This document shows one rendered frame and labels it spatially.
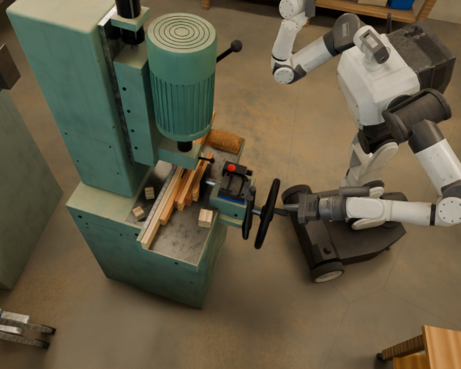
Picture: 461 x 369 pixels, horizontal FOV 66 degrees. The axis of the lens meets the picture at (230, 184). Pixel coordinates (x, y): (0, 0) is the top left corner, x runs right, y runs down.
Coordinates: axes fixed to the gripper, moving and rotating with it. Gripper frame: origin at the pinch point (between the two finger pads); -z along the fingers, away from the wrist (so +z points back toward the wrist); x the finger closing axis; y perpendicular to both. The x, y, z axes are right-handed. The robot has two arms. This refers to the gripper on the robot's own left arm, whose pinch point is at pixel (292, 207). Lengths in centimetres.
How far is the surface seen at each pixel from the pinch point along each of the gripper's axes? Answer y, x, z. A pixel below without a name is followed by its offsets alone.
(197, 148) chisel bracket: 28.1, 12.2, -25.7
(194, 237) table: 17.8, -16.7, -27.5
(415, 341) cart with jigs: -74, -38, 35
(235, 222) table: 6.1, -7.6, -18.9
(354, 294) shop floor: -109, -18, 2
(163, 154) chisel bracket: 32.3, 8.6, -36.5
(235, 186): 16.4, 2.4, -15.2
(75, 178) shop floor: -24, 28, -162
